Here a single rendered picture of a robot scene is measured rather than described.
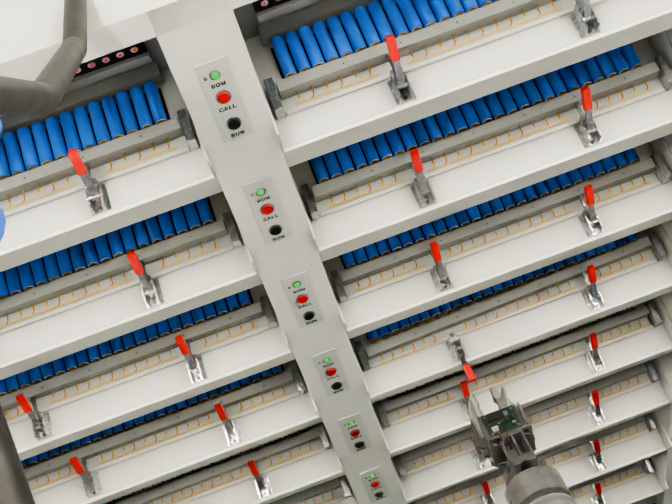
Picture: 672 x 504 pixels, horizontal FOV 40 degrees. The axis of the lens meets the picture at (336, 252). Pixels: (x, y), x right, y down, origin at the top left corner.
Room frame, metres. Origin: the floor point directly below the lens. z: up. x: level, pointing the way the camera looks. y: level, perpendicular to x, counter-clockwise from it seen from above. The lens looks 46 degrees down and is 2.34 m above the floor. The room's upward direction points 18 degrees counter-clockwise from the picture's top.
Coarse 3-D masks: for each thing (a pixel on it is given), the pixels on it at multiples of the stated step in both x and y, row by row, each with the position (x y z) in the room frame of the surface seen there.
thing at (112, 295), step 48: (96, 240) 1.07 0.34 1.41; (144, 240) 1.05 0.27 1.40; (192, 240) 1.02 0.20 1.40; (240, 240) 1.01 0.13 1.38; (0, 288) 1.04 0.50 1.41; (48, 288) 1.02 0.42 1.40; (96, 288) 1.02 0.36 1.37; (144, 288) 0.97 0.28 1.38; (192, 288) 0.97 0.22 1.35; (240, 288) 0.97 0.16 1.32; (0, 336) 0.99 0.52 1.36; (48, 336) 0.97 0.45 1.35; (96, 336) 0.96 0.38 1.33
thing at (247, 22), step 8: (240, 8) 1.17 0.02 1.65; (248, 8) 1.17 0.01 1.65; (240, 16) 1.17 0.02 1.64; (248, 16) 1.17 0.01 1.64; (256, 16) 1.17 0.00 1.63; (280, 16) 1.17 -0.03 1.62; (240, 24) 1.17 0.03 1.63; (248, 24) 1.17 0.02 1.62; (256, 24) 1.17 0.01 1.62; (248, 32) 1.17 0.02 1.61; (256, 32) 1.17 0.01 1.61; (152, 40) 1.16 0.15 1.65; (152, 48) 1.16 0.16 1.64; (160, 48) 1.16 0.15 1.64; (152, 56) 1.16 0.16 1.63; (160, 56) 1.16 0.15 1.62; (144, 64) 1.16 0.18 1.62; (160, 64) 1.16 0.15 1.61
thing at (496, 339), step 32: (640, 256) 1.06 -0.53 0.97; (512, 288) 1.07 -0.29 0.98; (608, 288) 1.02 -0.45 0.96; (640, 288) 1.01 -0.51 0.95; (480, 320) 1.04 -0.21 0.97; (512, 320) 1.02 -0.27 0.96; (544, 320) 1.00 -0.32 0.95; (576, 320) 0.99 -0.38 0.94; (416, 352) 1.02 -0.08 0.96; (448, 352) 1.00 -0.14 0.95; (480, 352) 0.99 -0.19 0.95; (384, 384) 0.98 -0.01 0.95; (416, 384) 0.98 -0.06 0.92
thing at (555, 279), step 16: (640, 240) 1.07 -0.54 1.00; (608, 256) 1.06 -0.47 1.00; (624, 256) 1.06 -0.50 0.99; (560, 272) 1.06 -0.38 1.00; (576, 272) 1.05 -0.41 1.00; (528, 288) 1.05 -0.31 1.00; (544, 288) 1.05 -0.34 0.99; (480, 304) 1.05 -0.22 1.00; (496, 304) 1.04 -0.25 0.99; (528, 304) 1.03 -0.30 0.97; (448, 320) 1.04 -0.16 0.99; (464, 320) 1.04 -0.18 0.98; (400, 336) 1.04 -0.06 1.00; (416, 336) 1.03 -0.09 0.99; (368, 352) 1.03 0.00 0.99; (384, 352) 1.03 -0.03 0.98
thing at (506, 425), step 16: (496, 416) 0.78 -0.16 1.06; (512, 416) 0.77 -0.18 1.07; (496, 432) 0.75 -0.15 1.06; (512, 432) 0.74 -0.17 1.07; (528, 432) 0.74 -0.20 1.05; (496, 448) 0.73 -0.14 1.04; (512, 448) 0.72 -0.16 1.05; (528, 448) 0.71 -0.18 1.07; (496, 464) 0.73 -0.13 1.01; (512, 464) 0.69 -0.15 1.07; (528, 464) 0.69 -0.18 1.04; (544, 464) 0.68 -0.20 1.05
